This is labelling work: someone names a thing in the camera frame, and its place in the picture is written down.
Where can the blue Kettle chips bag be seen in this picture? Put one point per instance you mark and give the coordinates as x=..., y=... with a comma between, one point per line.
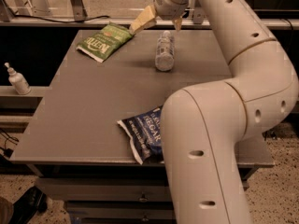
x=143, y=131

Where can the green Kettle chips bag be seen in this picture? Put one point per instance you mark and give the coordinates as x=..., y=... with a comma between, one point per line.
x=104, y=43

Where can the metal frame leg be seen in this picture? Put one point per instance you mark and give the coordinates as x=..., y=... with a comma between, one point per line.
x=79, y=10

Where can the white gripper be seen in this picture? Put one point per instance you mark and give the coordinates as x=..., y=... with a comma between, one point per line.
x=169, y=9

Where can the white pump dispenser bottle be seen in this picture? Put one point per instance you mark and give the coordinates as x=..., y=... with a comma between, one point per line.
x=17, y=80

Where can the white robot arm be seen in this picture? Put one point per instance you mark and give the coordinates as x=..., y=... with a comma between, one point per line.
x=201, y=124

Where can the metal frame post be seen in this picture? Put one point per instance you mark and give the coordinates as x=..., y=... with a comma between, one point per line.
x=197, y=12

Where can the clear plastic water bottle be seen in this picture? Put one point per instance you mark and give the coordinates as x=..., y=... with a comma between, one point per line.
x=164, y=60

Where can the grey drawer cabinet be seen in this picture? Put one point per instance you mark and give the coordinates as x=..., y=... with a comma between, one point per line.
x=127, y=193

